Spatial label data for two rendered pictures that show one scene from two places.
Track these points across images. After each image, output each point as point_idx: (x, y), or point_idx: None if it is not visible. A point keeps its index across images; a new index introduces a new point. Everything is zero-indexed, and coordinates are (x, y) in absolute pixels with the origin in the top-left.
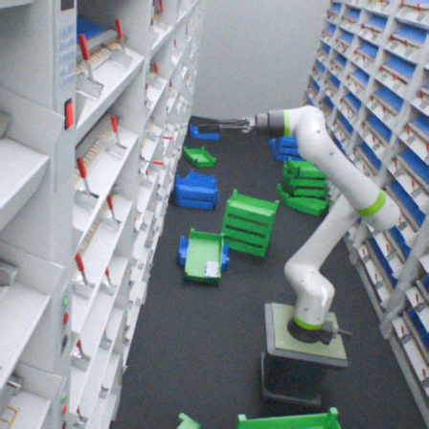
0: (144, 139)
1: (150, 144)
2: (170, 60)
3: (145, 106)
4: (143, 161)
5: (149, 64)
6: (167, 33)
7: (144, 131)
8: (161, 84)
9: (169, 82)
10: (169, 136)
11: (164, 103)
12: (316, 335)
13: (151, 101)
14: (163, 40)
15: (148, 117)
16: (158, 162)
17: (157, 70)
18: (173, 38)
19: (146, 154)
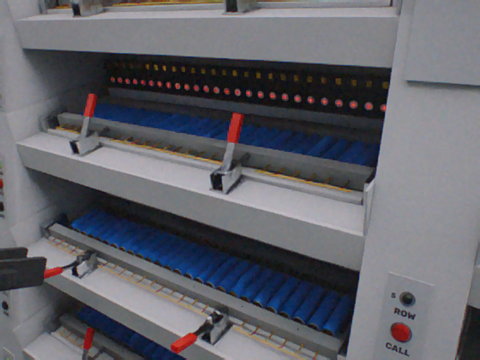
0: (206, 312)
1: (185, 323)
2: (457, 184)
3: (2, 105)
4: (75, 261)
5: (375, 169)
6: (213, 20)
7: (213, 295)
8: (212, 175)
9: (411, 269)
10: (183, 342)
11: (352, 324)
12: None
13: (78, 141)
14: (156, 30)
15: (74, 171)
16: (50, 269)
17: (229, 135)
18: (424, 72)
19: (128, 297)
